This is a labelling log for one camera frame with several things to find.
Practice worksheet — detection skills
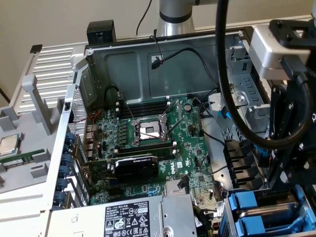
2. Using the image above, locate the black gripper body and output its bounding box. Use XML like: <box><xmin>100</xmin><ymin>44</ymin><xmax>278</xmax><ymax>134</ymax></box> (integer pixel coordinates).
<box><xmin>286</xmin><ymin>66</ymin><xmax>316</xmax><ymax>149</ymax></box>

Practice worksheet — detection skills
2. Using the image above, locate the hard disk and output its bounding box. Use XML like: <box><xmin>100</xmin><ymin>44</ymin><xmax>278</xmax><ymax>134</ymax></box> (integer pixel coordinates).
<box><xmin>227</xmin><ymin>184</ymin><xmax>312</xmax><ymax>219</ymax></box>

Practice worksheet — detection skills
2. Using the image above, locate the blue disk carrier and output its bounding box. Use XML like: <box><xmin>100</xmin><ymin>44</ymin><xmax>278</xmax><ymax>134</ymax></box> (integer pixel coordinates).
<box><xmin>234</xmin><ymin>214</ymin><xmax>316</xmax><ymax>237</ymax></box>

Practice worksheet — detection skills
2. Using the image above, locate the black plastic fin shroud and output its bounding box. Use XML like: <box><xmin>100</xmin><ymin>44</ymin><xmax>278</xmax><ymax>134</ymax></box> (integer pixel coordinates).
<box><xmin>223</xmin><ymin>138</ymin><xmax>266</xmax><ymax>191</ymax></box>

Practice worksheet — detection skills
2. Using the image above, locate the green Dell motherboard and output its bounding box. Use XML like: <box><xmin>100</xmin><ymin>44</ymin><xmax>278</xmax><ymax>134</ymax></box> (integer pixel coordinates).
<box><xmin>83</xmin><ymin>96</ymin><xmax>227</xmax><ymax>223</ymax></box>

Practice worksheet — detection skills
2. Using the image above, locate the CPU socket cover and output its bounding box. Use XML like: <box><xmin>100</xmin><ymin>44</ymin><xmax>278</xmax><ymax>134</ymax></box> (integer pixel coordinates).
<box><xmin>160</xmin><ymin>98</ymin><xmax>183</xmax><ymax>123</ymax></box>

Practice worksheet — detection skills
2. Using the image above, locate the silver chipset heat sink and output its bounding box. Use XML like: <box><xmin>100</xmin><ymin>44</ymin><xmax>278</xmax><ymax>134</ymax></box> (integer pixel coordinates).
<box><xmin>164</xmin><ymin>180</ymin><xmax>191</xmax><ymax>197</ymax></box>

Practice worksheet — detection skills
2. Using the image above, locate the CPU socket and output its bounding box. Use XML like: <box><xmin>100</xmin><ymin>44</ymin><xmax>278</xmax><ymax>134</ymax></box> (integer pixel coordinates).
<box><xmin>130</xmin><ymin>116</ymin><xmax>173</xmax><ymax>149</ymax></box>

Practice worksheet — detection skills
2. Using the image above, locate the grey power supply unit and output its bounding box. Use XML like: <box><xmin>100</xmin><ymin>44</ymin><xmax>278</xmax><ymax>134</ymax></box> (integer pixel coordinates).
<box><xmin>48</xmin><ymin>194</ymin><xmax>198</xmax><ymax>237</ymax></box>

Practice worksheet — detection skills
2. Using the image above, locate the black graphics card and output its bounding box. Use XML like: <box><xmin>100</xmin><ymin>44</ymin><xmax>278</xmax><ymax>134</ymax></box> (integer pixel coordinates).
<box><xmin>82</xmin><ymin>153</ymin><xmax>160</xmax><ymax>184</ymax></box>

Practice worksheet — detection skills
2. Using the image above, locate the open Dell PC case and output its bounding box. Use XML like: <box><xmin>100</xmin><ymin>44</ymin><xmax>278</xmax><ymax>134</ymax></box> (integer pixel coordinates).
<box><xmin>39</xmin><ymin>26</ymin><xmax>316</xmax><ymax>237</ymax></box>

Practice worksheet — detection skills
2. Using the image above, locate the black box behind case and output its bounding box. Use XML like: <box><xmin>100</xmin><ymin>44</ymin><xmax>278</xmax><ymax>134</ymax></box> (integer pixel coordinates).
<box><xmin>86</xmin><ymin>20</ymin><xmax>117</xmax><ymax>45</ymax></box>

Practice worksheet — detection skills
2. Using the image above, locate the grey parts rack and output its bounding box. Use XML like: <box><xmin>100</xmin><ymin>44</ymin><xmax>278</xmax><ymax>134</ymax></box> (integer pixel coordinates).
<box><xmin>0</xmin><ymin>74</ymin><xmax>69</xmax><ymax>196</ymax></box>

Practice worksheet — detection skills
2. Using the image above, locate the green RAM stick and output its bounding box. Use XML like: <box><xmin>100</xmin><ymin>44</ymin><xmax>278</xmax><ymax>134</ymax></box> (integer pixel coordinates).
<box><xmin>0</xmin><ymin>149</ymin><xmax>45</xmax><ymax>169</ymax></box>

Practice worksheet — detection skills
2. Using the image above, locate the silver CPU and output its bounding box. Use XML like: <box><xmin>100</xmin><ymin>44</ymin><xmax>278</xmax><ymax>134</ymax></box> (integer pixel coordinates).
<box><xmin>0</xmin><ymin>135</ymin><xmax>23</xmax><ymax>157</ymax></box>

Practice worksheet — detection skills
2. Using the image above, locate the blue SATA wire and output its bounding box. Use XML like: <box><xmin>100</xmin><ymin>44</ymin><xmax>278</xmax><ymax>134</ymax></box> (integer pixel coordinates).
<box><xmin>218</xmin><ymin>108</ymin><xmax>269</xmax><ymax>161</ymax></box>

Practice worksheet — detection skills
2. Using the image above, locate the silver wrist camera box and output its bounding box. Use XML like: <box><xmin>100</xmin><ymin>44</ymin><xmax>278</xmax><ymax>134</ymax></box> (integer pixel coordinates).
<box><xmin>248</xmin><ymin>24</ymin><xmax>312</xmax><ymax>81</ymax></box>

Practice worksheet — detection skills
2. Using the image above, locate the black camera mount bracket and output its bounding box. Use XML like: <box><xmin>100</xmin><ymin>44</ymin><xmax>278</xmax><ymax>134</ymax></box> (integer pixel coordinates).
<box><xmin>268</xmin><ymin>18</ymin><xmax>316</xmax><ymax>51</ymax></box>

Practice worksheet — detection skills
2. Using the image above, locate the thick black gripper cable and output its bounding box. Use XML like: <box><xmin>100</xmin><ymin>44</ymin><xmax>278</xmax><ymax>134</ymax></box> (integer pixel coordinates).
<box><xmin>215</xmin><ymin>0</ymin><xmax>312</xmax><ymax>150</ymax></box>

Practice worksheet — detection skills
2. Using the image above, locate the sleeved power supply wire bundle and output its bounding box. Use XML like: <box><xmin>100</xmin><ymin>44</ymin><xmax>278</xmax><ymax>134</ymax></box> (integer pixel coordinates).
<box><xmin>193</xmin><ymin>204</ymin><xmax>223</xmax><ymax>237</ymax></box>

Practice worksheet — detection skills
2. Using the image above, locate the black plug wire on board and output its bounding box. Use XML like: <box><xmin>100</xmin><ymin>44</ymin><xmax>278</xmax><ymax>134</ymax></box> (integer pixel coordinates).
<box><xmin>178</xmin><ymin>175</ymin><xmax>190</xmax><ymax>194</ymax></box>

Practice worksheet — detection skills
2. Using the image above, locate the black wire with connector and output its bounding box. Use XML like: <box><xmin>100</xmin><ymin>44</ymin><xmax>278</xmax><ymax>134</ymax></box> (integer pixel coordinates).
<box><xmin>150</xmin><ymin>46</ymin><xmax>220</xmax><ymax>89</ymax></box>

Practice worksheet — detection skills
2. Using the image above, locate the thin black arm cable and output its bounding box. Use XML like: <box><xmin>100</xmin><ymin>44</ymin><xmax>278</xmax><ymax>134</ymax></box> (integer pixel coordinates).
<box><xmin>135</xmin><ymin>0</ymin><xmax>153</xmax><ymax>36</ymax></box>

